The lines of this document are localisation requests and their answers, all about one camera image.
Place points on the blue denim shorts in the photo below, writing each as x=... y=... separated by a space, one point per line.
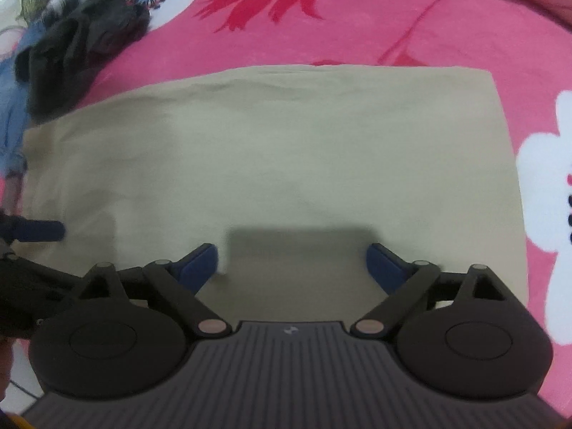
x=13 y=107

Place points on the pink floral bed blanket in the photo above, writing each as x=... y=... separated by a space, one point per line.
x=357 y=22

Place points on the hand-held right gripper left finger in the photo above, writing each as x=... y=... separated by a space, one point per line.
x=201 y=264

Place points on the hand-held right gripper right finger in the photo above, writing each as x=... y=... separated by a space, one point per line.
x=384 y=264

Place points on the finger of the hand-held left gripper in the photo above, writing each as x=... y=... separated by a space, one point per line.
x=40 y=231
x=31 y=281

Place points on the dark grey garment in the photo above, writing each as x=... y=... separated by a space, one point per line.
x=76 y=58

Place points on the beige pants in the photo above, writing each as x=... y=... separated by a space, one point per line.
x=290 y=152

